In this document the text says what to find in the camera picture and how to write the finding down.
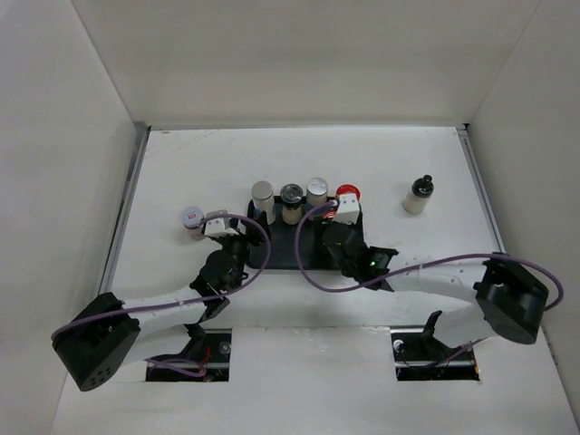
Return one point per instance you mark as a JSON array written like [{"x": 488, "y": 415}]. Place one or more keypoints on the clear lid pepper shaker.
[{"x": 291, "y": 196}]

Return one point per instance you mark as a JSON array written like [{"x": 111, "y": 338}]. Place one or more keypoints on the white lid small spice jar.
[{"x": 192, "y": 220}]

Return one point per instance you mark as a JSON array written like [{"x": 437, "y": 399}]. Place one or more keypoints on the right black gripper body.
[{"x": 358, "y": 227}]

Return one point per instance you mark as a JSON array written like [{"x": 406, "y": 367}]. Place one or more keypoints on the white cap blue label bottle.
[{"x": 316, "y": 192}]

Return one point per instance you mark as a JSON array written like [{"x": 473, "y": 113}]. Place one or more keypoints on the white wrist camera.
[
  {"x": 217, "y": 225},
  {"x": 348, "y": 209}
]

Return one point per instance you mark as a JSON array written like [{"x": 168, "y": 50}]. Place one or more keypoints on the black plastic tray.
[{"x": 290, "y": 251}]

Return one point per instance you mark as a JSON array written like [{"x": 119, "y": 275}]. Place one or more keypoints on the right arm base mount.
[{"x": 419, "y": 357}]

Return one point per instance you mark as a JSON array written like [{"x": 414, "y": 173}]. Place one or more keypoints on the red lid sauce jar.
[{"x": 348, "y": 189}]

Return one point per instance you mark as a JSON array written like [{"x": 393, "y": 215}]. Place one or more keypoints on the silver lid salt jar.
[{"x": 264, "y": 201}]

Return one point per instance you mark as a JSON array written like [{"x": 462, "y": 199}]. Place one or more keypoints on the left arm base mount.
[{"x": 204, "y": 357}]

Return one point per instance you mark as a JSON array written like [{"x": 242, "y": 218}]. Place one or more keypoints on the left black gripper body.
[{"x": 236, "y": 246}]

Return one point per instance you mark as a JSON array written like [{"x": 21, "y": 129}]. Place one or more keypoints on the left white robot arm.
[{"x": 163, "y": 330}]

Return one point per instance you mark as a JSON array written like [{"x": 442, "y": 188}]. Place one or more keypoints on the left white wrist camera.
[{"x": 217, "y": 225}]

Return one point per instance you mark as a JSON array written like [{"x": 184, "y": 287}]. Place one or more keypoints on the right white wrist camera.
[{"x": 348, "y": 209}]

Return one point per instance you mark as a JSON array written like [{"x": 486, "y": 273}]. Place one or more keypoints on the black cap small bottle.
[{"x": 419, "y": 195}]

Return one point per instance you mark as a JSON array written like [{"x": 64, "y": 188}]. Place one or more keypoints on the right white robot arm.
[{"x": 501, "y": 297}]

